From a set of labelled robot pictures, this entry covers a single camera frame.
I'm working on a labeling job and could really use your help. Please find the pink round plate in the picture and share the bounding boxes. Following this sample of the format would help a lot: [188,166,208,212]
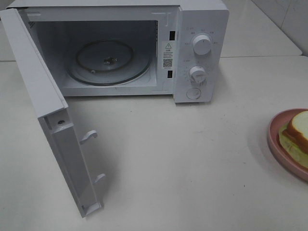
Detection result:
[267,108,308,182]

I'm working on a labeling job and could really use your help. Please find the white microwave door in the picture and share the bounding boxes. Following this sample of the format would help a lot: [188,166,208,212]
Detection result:
[0,8,102,217]

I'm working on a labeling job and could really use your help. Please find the white microwave oven body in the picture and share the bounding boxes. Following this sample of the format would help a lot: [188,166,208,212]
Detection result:
[5,0,229,103]

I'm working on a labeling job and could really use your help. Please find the glass microwave turntable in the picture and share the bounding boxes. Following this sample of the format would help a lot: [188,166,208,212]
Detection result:
[66,40,153,86]

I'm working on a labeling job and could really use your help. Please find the upper white power knob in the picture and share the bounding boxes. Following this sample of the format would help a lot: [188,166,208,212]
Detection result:
[192,34,212,55]

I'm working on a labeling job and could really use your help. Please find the lower white timer knob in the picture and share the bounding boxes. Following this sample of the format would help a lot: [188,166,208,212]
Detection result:
[189,65,207,84]

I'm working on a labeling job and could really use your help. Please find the white bread sandwich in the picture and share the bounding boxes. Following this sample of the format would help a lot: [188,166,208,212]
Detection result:
[279,111,308,168]

